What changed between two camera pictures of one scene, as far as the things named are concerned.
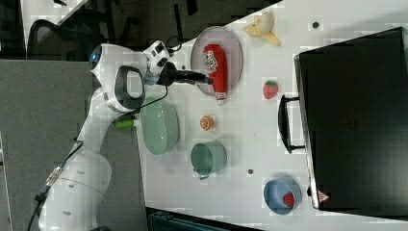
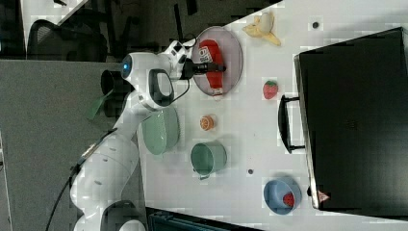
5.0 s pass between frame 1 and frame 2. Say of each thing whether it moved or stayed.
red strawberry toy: stayed
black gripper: moved
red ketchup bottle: moved
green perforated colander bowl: stayed
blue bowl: stayed
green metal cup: stayed
